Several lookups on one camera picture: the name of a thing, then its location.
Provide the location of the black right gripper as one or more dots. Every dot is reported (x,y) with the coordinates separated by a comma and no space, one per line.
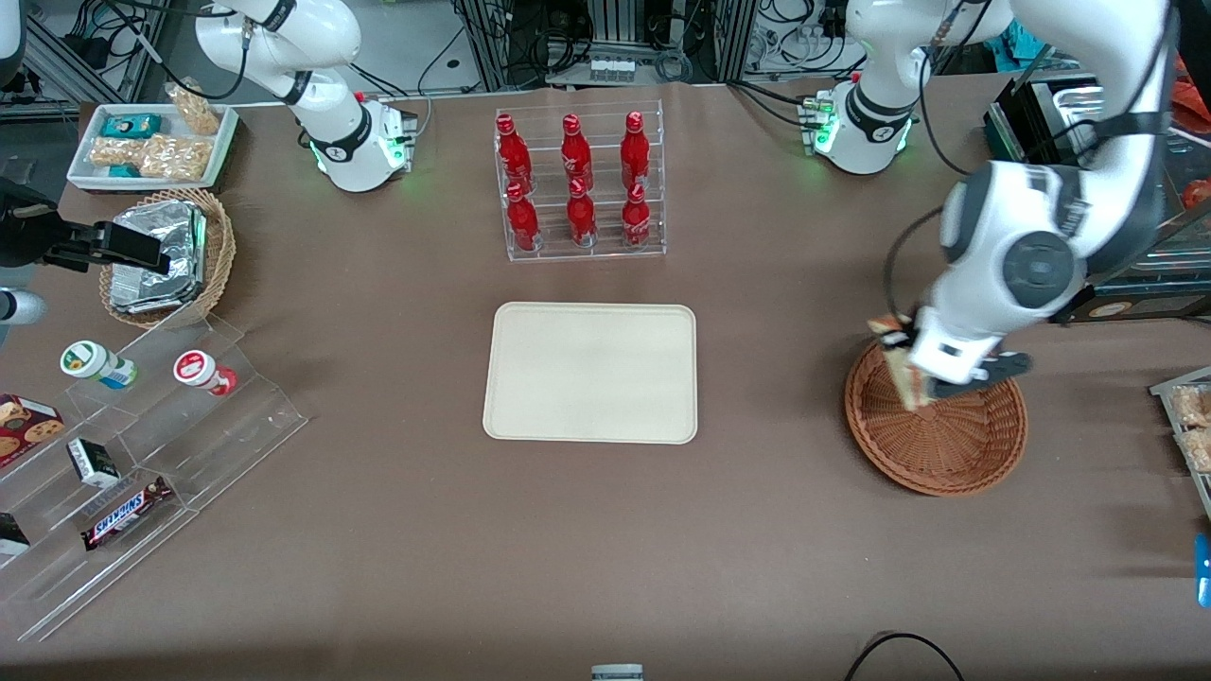
(28,236)

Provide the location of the triangular white bread sandwich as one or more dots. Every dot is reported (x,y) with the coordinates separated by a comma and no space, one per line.
(906,378)

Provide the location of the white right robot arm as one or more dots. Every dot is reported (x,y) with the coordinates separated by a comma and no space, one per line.
(284,38)

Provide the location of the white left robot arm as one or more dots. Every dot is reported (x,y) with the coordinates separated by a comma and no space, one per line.
(1003,236)

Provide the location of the white rectangular snack tray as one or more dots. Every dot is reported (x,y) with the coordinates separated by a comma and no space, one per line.
(85,165)

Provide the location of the brown round wicker basket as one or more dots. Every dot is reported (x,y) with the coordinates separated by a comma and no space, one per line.
(965,445)

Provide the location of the light tan wicker basket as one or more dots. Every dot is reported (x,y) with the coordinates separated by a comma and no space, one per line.
(219,251)

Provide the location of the silver metal snack tray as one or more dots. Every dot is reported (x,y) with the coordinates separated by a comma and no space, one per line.
(1162,391)

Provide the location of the silver metal oven tray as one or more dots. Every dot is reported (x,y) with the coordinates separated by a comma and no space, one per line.
(1069,104)

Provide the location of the cream rectangular serving tray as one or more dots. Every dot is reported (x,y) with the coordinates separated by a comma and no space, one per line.
(587,374)

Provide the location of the foil wrapped packages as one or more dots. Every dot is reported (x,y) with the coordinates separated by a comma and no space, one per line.
(170,232)

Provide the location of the small teal snack packet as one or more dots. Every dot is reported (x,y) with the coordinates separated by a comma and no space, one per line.
(123,171)

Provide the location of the small clear snack bag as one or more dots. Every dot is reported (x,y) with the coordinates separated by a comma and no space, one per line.
(114,151)

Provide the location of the large clear snack bag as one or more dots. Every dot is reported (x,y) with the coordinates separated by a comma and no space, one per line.
(175,159)

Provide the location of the green lid yogurt cup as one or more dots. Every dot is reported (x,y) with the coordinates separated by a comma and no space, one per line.
(90,362)

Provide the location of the teal snack box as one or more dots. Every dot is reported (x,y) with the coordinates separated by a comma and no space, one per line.
(131,125)

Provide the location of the red lid yogurt cup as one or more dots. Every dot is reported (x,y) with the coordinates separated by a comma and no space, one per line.
(199,369)

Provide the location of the upright clear peanut bag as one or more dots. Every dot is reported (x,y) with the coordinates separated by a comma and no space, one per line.
(197,109)

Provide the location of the red cookie box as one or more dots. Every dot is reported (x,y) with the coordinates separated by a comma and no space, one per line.
(24,430)

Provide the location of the black and white carton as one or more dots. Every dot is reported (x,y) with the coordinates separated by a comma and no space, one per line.
(93,463)
(11,534)

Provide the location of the clear acrylic stepped shelf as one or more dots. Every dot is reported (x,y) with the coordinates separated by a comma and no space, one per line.
(189,454)

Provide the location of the black countertop appliance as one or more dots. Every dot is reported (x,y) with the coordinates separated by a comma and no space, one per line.
(1164,307)

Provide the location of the brown Snickers bar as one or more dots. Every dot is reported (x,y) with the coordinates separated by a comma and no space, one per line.
(125,514)

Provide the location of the clear puffed snack bag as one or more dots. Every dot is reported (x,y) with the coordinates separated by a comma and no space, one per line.
(1194,407)
(1200,449)

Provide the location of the red cola bottle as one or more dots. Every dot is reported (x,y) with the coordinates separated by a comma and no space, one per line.
(575,156)
(522,222)
(513,153)
(635,153)
(581,218)
(636,219)

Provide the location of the teal cloth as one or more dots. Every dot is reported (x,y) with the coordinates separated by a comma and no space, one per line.
(1024,40)

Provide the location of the clear acrylic bottle rack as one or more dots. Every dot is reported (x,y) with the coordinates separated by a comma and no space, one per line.
(605,253)

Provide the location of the blue plastic object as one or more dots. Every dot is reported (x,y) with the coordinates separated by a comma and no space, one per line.
(1204,572)

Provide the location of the white power strip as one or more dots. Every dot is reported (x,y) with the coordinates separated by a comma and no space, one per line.
(610,69)

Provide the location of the grey device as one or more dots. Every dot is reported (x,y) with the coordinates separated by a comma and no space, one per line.
(617,672)

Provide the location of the aluminium equipment rack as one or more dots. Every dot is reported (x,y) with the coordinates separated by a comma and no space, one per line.
(620,24)

